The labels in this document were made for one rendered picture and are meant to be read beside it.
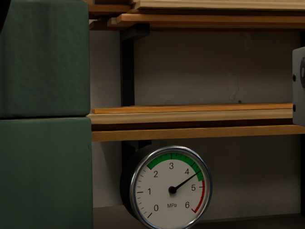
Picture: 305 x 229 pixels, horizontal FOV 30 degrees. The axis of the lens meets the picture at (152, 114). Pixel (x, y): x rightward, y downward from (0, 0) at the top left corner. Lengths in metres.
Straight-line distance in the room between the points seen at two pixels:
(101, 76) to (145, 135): 0.57
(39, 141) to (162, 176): 0.10
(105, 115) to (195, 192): 1.99
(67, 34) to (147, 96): 2.49
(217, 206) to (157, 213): 2.70
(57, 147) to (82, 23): 0.10
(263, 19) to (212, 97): 0.62
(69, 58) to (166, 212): 0.14
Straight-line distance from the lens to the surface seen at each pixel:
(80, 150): 0.44
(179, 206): 0.41
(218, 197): 3.09
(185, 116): 2.47
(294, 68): 0.70
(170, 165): 0.40
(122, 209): 0.53
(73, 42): 0.44
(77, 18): 0.44
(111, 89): 2.89
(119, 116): 2.40
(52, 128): 0.44
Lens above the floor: 0.73
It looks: 3 degrees down
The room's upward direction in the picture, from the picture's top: 1 degrees counter-clockwise
